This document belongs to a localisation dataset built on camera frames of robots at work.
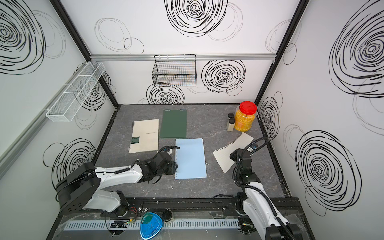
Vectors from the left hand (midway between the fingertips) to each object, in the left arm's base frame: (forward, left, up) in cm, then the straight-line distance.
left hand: (175, 166), depth 86 cm
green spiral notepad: (+33, +5, -1) cm, 33 cm away
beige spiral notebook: (+26, +22, -2) cm, 34 cm away
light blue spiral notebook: (+5, -8, +1) cm, 10 cm away
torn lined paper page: (+9, -29, -3) cm, 31 cm away
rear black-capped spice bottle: (+34, -35, +9) cm, 50 cm away
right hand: (+8, -36, +9) cm, 38 cm away
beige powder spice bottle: (+27, -34, +7) cm, 44 cm away
